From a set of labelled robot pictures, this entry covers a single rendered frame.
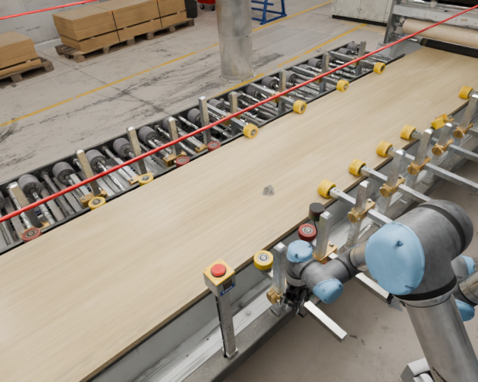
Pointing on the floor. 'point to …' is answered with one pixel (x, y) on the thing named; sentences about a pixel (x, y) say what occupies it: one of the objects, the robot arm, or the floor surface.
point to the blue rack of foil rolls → (268, 11)
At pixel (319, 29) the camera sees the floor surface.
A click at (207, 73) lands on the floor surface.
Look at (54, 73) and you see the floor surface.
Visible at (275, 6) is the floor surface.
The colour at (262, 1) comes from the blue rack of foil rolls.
